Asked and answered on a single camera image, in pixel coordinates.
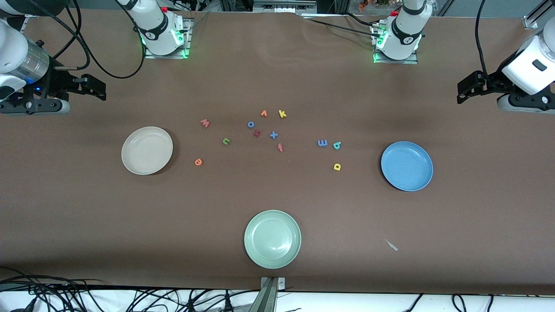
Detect blue plate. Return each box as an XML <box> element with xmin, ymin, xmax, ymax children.
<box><xmin>381</xmin><ymin>141</ymin><xmax>434</xmax><ymax>192</ymax></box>

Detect thin black looping cable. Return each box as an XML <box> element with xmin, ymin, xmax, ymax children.
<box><xmin>72</xmin><ymin>0</ymin><xmax>146</xmax><ymax>80</ymax></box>

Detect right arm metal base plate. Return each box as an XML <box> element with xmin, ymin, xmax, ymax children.
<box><xmin>144</xmin><ymin>17</ymin><xmax>192</xmax><ymax>59</ymax></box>

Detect aluminium profile rail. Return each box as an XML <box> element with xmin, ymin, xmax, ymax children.
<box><xmin>522</xmin><ymin>0</ymin><xmax>555</xmax><ymax>30</ymax></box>

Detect metal table edge bracket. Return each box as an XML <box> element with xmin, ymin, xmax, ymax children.
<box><xmin>260</xmin><ymin>276</ymin><xmax>287</xmax><ymax>312</ymax></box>

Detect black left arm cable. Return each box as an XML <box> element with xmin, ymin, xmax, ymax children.
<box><xmin>474</xmin><ymin>0</ymin><xmax>499</xmax><ymax>83</ymax></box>

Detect black cable across table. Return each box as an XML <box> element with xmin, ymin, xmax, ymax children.
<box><xmin>303</xmin><ymin>12</ymin><xmax>383</xmax><ymax>39</ymax></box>

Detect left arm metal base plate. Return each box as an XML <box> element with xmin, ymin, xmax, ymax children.
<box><xmin>372</xmin><ymin>22</ymin><xmax>419</xmax><ymax>65</ymax></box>

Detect green plate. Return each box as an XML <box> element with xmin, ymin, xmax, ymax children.
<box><xmin>244</xmin><ymin>210</ymin><xmax>302</xmax><ymax>270</ymax></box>

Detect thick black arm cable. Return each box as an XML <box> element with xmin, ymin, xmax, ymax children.
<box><xmin>41</xmin><ymin>0</ymin><xmax>83</xmax><ymax>61</ymax></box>

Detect grey metal frame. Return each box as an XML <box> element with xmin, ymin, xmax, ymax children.
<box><xmin>253</xmin><ymin>0</ymin><xmax>318</xmax><ymax>14</ymax></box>

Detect tangled black cables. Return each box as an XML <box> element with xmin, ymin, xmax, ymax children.
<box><xmin>0</xmin><ymin>266</ymin><xmax>304</xmax><ymax>312</ymax></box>

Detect beige brown plate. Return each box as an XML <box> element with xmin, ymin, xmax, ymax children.
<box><xmin>121</xmin><ymin>126</ymin><xmax>174</xmax><ymax>176</ymax></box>

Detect brown table cover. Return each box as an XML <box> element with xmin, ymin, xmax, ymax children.
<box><xmin>0</xmin><ymin>9</ymin><xmax>555</xmax><ymax>296</ymax></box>

